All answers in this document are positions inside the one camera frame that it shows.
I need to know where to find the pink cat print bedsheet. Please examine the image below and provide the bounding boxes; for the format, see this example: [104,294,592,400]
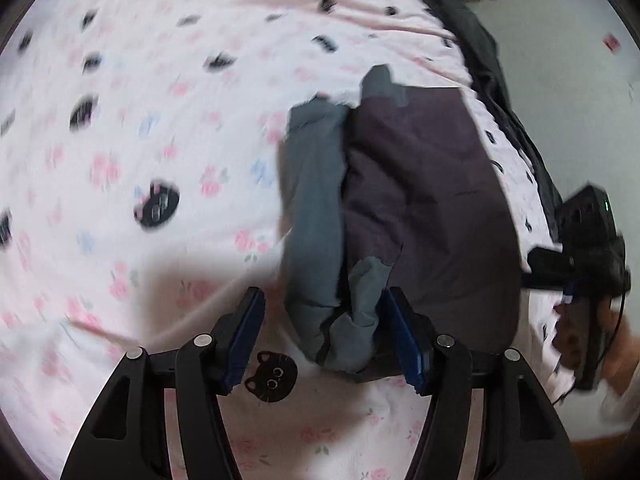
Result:
[1,0,551,479]

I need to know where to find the purple and grey jacket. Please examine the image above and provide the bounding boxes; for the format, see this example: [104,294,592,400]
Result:
[281,65,521,380]

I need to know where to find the person's right hand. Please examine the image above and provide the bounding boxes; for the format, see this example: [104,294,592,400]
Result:
[552,297,639,401]

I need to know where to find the dark grey jeans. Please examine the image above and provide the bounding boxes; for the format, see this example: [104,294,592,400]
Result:
[422,0,562,242]

